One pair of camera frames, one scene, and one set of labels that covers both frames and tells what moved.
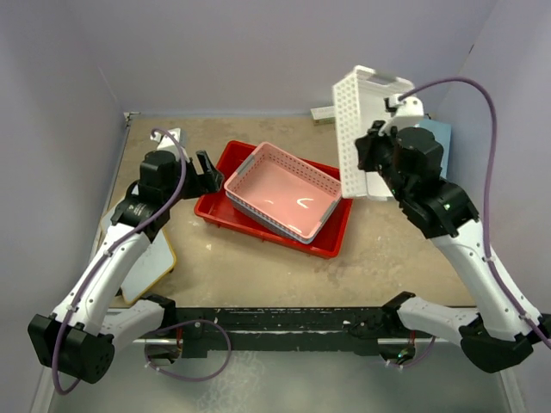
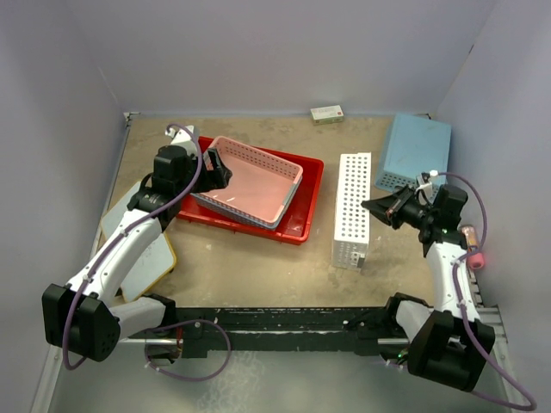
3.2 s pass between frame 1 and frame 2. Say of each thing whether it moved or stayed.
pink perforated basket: moved
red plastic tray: moved
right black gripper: moved
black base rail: stayed
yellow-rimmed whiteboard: stayed
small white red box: stayed
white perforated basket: moved
